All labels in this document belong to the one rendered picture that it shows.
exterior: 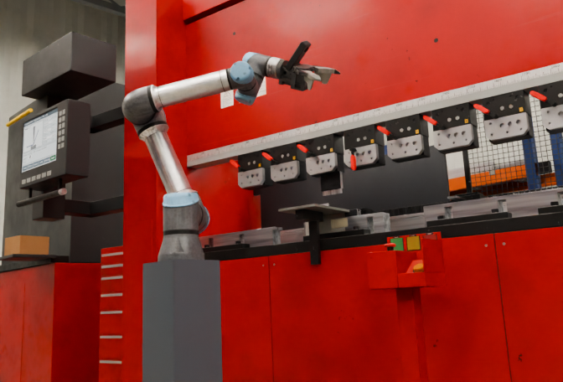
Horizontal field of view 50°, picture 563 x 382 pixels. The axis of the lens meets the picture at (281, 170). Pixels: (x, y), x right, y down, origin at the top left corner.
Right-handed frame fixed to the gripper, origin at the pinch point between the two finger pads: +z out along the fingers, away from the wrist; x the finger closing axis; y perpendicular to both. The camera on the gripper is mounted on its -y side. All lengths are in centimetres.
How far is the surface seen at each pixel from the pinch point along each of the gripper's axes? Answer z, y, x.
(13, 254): -210, 162, -20
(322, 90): -27, 21, -51
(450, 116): 34, 16, -38
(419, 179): 16, 63, -83
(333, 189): -8, 59, -34
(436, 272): 52, 52, 14
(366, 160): 5, 41, -34
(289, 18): -56, -4, -68
